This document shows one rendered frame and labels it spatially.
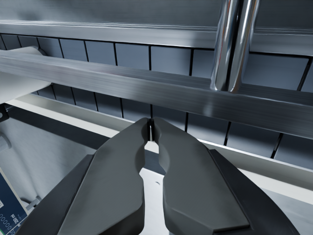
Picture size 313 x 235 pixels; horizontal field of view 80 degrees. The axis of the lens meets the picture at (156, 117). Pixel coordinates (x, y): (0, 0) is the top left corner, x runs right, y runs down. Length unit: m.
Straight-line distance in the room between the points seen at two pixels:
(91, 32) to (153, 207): 0.24
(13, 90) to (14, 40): 0.09
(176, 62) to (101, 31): 0.08
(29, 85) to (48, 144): 0.16
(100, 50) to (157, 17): 0.07
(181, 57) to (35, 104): 0.19
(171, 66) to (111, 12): 0.12
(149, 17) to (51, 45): 0.12
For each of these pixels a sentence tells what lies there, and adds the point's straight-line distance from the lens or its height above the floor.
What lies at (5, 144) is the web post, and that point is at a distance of 0.54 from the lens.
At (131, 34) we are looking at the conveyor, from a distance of 0.18.
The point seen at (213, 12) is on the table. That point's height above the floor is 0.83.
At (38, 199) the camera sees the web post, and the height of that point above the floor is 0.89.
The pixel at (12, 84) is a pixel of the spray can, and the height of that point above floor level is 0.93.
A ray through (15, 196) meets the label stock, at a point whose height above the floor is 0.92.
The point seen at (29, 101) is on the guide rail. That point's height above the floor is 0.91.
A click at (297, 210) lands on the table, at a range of 0.31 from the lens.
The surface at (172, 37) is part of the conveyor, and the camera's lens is 0.17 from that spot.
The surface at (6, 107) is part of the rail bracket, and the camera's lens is 0.43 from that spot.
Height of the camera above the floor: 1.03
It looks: 50 degrees down
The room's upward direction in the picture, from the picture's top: 135 degrees counter-clockwise
